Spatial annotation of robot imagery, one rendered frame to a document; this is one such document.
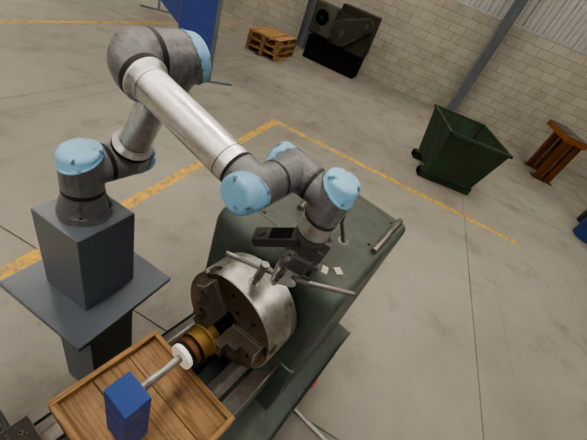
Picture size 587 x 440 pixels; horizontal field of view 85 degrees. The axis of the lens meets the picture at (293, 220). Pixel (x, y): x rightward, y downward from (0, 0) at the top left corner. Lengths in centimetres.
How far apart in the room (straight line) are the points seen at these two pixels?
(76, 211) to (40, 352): 120
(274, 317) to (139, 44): 67
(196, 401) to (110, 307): 51
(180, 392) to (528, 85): 1053
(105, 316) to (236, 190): 94
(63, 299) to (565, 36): 1081
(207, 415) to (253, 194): 72
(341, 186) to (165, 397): 78
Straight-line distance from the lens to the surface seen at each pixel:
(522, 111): 1095
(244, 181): 52
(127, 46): 74
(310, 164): 63
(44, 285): 148
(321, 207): 62
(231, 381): 114
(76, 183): 107
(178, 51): 80
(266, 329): 86
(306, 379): 159
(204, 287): 88
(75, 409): 109
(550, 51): 1081
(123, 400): 84
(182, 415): 106
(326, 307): 92
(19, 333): 229
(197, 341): 88
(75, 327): 135
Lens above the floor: 189
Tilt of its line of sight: 37 degrees down
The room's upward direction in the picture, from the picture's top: 23 degrees clockwise
